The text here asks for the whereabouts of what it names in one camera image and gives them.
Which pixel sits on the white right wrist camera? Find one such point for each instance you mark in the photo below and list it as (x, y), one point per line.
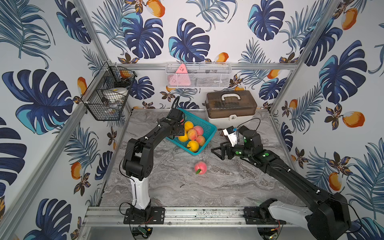
(231, 135)

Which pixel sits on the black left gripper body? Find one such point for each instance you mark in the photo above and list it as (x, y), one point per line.
(179, 127)

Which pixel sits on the pink triangle card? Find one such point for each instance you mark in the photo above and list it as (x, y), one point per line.
(180, 78)

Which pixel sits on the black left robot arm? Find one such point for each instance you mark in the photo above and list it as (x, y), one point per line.
(138, 161)

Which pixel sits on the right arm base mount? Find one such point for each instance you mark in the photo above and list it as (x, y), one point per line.
(260, 216)

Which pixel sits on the clear wall shelf tray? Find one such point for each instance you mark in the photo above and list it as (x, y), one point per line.
(204, 75)

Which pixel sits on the yellow peach front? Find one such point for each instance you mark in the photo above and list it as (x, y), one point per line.
(193, 146)

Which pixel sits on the yellow red peach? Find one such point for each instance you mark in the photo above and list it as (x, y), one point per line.
(188, 125)

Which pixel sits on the black wire wall basket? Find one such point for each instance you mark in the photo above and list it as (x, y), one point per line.
(108, 92)

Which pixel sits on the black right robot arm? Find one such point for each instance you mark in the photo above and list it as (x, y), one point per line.
(325, 215)

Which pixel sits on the orange pink peach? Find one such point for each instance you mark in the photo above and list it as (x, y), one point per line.
(201, 140)
(192, 134)

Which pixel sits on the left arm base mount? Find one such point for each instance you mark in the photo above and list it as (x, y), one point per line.
(144, 215)

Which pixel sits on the teal plastic basket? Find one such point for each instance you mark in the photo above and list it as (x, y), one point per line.
(208, 134)

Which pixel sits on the aluminium front rail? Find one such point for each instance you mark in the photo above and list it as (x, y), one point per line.
(204, 216)

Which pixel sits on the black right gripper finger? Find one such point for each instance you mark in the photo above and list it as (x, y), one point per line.
(223, 147)
(225, 155)

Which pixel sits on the brown lidded storage box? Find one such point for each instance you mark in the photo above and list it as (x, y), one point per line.
(230, 108)

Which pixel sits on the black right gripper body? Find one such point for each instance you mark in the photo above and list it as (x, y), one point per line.
(241, 151)

